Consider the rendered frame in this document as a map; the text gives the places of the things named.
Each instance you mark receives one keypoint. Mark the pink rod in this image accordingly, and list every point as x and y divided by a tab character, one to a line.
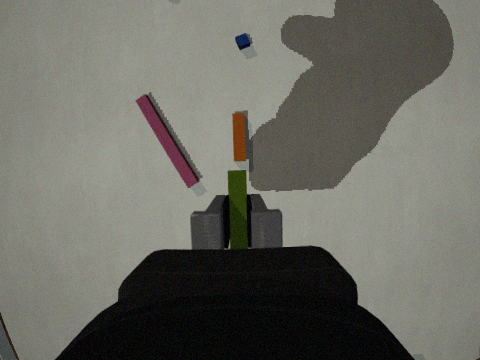
167	141

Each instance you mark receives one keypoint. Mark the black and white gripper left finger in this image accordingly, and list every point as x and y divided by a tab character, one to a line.
210	229

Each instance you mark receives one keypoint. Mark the orange rod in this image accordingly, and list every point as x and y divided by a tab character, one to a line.
239	137

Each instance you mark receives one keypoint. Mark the small blue cube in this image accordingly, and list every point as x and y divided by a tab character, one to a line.
242	41

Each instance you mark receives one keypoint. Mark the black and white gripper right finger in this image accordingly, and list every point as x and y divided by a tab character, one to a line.
264	226

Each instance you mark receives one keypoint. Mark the green rectangular rod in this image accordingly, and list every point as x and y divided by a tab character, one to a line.
237	193

